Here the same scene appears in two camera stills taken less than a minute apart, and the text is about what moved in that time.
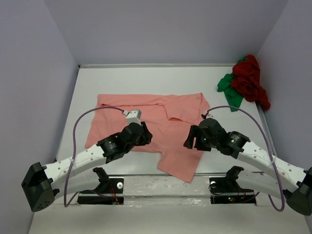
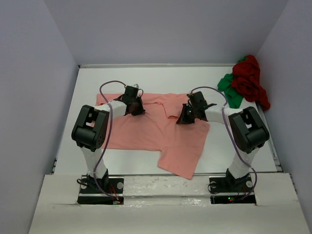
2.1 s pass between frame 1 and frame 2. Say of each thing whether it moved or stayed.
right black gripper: moved
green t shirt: stayed
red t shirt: stayed
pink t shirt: stayed
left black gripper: moved
